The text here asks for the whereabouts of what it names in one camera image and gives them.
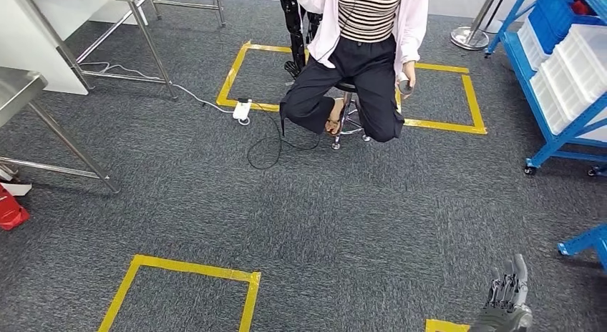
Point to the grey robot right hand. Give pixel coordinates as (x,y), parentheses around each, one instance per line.
(507,315)

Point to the person's hand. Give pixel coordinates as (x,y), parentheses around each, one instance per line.
(410,71)

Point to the white handheld controller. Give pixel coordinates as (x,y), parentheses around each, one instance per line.
(404,87)

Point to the person's forearm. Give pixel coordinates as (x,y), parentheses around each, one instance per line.
(412,40)

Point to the blue metal shelf rack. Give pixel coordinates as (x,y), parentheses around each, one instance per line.
(569,133)
(588,240)

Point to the black tripod stand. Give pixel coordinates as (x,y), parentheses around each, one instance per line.
(296,31)

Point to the person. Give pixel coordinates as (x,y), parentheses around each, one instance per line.
(360,74)

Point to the yellow tape floor square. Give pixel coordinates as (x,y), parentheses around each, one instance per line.
(446,327)
(446,126)

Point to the chrome stanchion with round base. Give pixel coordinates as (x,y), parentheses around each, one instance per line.
(469,38)

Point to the chrome swivel stool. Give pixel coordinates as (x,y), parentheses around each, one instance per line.
(351,116)

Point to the white power strip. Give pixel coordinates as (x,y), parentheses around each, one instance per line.
(242,111)

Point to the blue plastic crate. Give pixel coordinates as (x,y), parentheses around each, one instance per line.
(550,17)

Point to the small red object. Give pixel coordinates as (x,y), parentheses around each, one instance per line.
(581,7)

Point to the white panel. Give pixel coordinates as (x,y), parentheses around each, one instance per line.
(28,50)

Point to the white flat object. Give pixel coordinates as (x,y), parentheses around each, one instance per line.
(16,187)

